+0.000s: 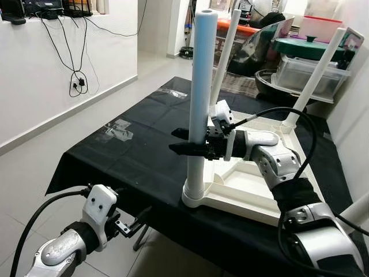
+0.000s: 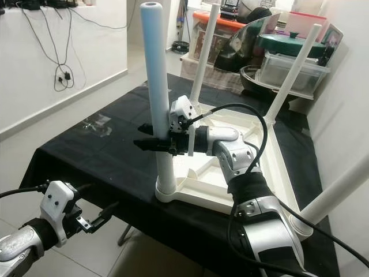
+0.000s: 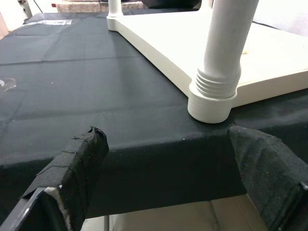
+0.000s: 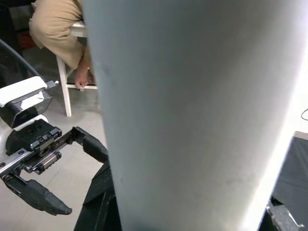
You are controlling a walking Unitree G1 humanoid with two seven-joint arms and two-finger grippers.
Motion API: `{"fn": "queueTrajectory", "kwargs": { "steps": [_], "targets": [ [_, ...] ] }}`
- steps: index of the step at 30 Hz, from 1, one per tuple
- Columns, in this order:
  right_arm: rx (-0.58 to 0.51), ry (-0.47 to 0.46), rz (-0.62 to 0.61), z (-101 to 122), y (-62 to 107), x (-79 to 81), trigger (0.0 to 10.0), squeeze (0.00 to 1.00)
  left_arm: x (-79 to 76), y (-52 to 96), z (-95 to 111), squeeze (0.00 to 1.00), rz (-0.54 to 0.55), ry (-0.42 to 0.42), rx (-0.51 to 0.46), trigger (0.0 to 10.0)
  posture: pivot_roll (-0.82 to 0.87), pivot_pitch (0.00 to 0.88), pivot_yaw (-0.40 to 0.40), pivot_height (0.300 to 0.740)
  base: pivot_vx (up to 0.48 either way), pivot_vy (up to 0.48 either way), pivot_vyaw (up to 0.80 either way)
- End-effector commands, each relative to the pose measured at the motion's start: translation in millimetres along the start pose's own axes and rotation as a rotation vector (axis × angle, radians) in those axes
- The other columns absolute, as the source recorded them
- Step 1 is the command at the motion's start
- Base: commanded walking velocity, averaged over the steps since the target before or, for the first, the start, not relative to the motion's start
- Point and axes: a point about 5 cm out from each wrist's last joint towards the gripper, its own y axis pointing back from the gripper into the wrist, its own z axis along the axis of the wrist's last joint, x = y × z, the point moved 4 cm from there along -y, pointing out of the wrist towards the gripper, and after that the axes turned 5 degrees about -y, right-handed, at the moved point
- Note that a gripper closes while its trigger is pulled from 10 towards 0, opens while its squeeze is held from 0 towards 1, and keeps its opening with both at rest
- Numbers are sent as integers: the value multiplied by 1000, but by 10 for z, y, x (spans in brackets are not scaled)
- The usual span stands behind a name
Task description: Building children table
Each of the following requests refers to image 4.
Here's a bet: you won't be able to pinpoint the white plastic table leg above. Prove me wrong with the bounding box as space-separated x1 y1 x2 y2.
81 0 308 231

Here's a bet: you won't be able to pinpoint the white wooden stool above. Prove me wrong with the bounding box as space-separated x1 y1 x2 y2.
56 21 99 118

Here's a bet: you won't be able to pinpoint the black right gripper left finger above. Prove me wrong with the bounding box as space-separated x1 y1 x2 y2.
73 158 122 231

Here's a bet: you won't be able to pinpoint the black tablecloth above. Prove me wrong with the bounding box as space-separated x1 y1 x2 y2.
271 131 308 217

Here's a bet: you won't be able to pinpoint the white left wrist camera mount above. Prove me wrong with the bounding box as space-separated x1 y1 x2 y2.
0 76 54 154

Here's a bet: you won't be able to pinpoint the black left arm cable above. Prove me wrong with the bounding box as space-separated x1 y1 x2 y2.
0 38 39 78

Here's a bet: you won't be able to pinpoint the bare person foot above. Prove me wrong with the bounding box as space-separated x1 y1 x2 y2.
74 48 97 89

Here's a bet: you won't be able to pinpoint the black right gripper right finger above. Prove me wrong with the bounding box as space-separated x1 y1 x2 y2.
258 196 305 231

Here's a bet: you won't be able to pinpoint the person leg tan trousers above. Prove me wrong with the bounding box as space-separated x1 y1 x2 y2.
28 0 91 70

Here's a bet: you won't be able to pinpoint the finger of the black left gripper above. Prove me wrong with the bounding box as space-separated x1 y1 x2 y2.
1 172 73 216
57 126 109 166

